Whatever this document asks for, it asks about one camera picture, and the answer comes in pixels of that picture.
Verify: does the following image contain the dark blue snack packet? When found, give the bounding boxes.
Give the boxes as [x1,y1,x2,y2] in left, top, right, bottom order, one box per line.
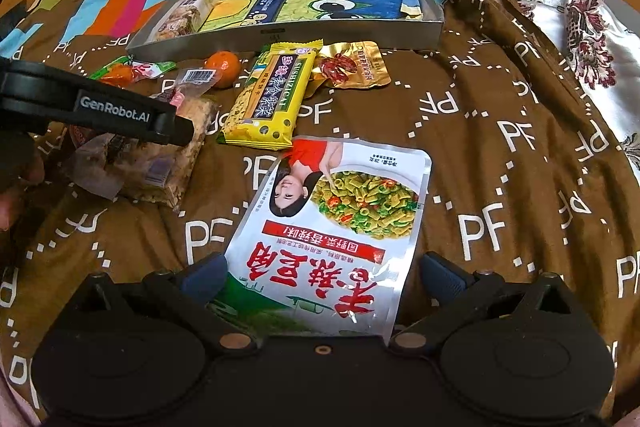
[245,0,293,26]

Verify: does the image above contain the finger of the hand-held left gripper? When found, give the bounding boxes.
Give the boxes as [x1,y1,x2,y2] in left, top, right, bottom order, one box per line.
[150,104,196,148]

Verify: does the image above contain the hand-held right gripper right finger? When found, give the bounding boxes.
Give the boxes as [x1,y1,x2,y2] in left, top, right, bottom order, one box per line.
[389,251,576,355]

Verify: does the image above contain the orange tofu snack packet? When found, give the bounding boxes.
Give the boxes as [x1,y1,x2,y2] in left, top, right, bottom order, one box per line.
[87,57,178,88]

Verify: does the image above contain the gold date packet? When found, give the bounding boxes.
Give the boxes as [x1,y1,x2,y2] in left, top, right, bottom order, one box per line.
[305,39,392,100]

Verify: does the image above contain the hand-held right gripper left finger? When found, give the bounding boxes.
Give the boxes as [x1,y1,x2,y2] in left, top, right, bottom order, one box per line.
[75,251,258,355]

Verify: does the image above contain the brown cartoon printed blanket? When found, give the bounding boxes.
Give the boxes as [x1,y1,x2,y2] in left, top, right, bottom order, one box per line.
[0,0,640,427]

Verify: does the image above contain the silver metal tray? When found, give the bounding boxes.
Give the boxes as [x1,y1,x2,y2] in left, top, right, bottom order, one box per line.
[125,0,446,65]

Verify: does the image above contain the clear nut snack packet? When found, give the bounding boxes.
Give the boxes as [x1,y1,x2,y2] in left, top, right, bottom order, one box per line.
[152,0,221,42]

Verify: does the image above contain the yellow cracker packet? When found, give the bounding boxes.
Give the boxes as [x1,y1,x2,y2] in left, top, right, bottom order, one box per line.
[220,39,323,152]

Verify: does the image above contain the clear rice cake packet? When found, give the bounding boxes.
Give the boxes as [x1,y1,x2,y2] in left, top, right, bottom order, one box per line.
[70,67,221,214]

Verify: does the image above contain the large white snack pouch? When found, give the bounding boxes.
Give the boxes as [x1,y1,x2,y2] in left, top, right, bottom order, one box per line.
[207,136,433,343]

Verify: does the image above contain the person's left hand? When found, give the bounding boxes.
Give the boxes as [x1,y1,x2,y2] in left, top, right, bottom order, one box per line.
[0,147,48,220]

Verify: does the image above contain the mandarin orange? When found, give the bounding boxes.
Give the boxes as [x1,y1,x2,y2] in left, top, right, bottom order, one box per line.
[204,51,242,89]

